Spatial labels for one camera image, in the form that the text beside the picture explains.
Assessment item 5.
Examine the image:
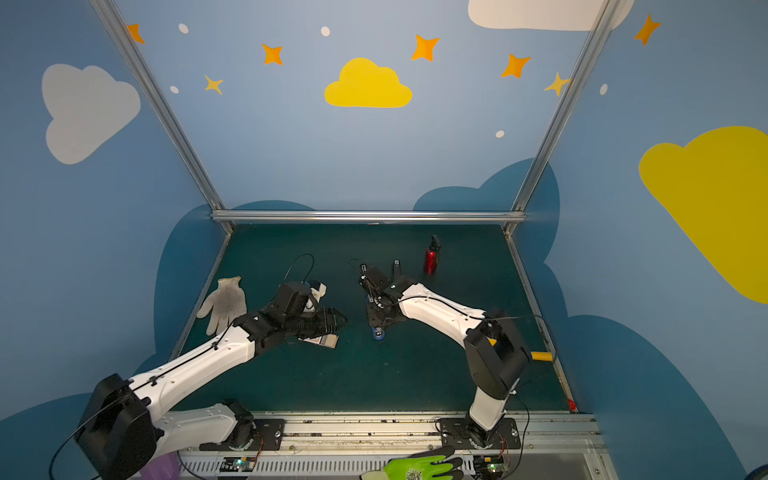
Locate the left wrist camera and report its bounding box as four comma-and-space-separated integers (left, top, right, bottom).
304, 280, 327, 313

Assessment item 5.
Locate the aluminium rail frame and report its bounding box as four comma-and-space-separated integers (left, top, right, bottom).
91, 1, 625, 236

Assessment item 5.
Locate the red spray bottle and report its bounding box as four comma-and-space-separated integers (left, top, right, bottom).
423, 235, 441, 275

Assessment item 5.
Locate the white knit glove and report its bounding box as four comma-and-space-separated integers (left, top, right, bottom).
196, 276, 247, 336

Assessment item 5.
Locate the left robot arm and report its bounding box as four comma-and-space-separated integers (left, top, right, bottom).
73, 281, 347, 479

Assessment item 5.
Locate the purple cloth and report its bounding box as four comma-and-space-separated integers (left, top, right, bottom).
140, 453, 181, 480

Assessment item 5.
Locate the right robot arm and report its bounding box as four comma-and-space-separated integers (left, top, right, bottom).
359, 263, 533, 444

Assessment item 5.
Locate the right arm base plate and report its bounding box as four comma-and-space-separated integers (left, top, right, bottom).
436, 417, 522, 450

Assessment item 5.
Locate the green black work glove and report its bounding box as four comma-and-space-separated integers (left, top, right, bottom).
360, 446, 464, 480

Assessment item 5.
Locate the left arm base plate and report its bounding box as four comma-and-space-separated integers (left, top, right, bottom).
199, 418, 286, 452

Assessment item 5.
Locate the red white staple box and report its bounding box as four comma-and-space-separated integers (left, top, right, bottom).
303, 334, 339, 349

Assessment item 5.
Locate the yellow plastic scoop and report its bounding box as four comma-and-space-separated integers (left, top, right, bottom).
531, 352, 554, 362

